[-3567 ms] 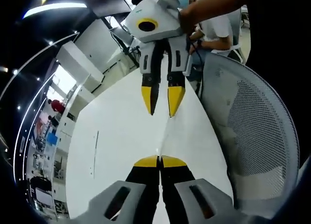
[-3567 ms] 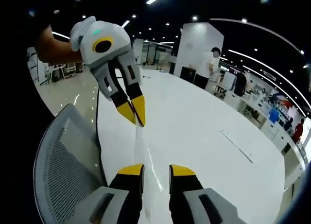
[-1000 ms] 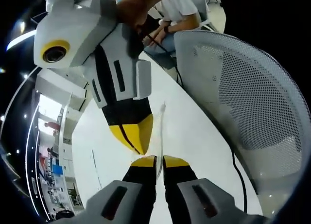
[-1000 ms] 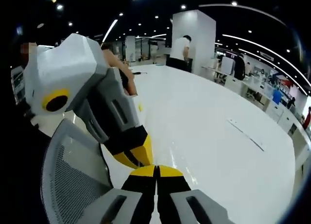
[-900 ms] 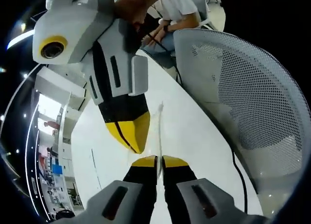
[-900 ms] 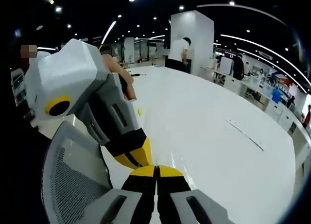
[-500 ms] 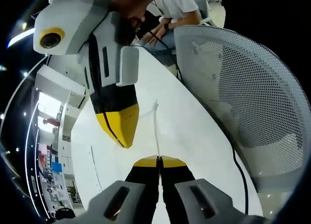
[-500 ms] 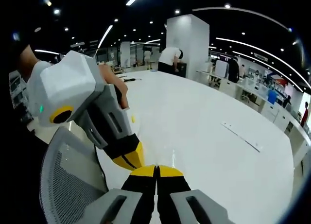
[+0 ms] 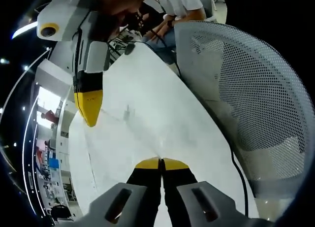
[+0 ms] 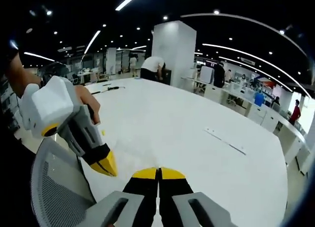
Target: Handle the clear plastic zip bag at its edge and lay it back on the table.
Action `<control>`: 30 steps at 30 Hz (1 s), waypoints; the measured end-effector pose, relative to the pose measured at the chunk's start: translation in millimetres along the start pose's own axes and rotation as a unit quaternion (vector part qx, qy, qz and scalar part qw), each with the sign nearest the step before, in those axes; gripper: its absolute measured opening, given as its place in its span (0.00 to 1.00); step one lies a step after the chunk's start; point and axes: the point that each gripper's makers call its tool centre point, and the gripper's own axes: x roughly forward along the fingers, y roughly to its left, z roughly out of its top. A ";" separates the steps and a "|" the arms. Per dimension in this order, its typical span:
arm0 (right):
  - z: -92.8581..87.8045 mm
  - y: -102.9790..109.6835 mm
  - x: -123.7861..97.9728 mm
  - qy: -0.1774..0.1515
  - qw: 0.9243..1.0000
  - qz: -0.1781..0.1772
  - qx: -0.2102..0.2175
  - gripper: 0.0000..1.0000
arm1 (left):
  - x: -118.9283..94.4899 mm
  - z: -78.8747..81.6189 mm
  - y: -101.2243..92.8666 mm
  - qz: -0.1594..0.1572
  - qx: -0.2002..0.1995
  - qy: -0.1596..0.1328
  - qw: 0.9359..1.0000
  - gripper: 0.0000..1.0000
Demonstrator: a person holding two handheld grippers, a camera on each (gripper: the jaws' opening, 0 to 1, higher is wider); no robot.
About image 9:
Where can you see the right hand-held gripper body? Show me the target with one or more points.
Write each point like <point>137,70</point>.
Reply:
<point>66,15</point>

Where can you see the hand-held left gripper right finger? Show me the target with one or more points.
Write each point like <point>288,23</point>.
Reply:
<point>179,185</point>

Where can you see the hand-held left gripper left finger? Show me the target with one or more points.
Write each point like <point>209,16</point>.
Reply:
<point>145,185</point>

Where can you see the person's right hand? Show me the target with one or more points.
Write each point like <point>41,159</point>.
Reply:
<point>118,8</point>

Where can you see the white square pillar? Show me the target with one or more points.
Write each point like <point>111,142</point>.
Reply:
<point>53,75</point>

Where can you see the row of white desks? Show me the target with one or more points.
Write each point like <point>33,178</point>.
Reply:
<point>65,148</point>

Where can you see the blue box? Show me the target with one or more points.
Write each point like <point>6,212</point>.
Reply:
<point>54,163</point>

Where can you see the grey mesh office chair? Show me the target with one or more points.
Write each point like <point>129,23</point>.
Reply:
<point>246,89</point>

